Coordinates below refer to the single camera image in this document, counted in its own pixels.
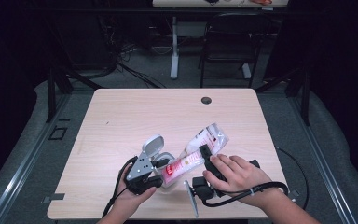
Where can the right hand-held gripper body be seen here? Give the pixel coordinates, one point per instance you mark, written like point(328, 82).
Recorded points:
point(202, 188)

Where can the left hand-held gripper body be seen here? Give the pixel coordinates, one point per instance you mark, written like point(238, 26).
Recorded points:
point(140, 168)

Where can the white red-printed plastic bag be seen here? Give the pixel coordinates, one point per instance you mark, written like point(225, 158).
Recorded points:
point(211, 137)

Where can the person's left hand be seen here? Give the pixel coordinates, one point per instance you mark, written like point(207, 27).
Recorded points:
point(127, 202)

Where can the person's right hand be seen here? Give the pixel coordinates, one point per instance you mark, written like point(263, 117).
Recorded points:
point(239, 177)

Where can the grey tape strip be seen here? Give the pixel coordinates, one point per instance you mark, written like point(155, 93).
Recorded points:
point(293, 194)
point(56, 197)

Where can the black folding chair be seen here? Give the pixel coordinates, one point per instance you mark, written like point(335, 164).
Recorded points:
point(233, 46)

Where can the white table leg stand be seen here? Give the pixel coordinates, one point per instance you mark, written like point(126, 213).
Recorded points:
point(174, 46)

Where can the black metal stand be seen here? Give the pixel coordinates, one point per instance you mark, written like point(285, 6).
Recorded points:
point(306, 99)
point(51, 93)

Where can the orange object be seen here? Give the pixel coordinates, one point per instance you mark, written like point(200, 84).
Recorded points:
point(261, 2)

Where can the dark curtain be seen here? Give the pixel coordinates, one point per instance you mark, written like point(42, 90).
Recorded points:
point(6, 62)
point(348, 62)

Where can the aluminium floor rail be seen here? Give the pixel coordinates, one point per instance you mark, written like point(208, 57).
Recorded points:
point(21, 169)
point(323, 168)

